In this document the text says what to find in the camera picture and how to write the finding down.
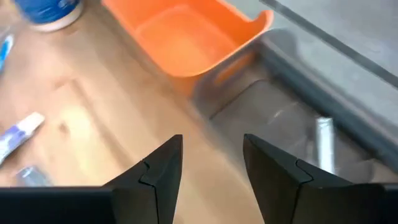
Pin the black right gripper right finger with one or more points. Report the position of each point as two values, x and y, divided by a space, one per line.
273 193

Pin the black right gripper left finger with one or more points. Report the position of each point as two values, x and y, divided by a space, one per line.
155 193

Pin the Lysol disinfecting wipes canister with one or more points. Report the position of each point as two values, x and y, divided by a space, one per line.
46 12

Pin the blue toothbrush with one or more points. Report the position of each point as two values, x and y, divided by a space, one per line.
5 51

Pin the orange plastic bin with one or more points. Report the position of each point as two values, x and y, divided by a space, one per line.
186 37

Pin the dark brown bin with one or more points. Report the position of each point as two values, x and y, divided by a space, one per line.
264 118

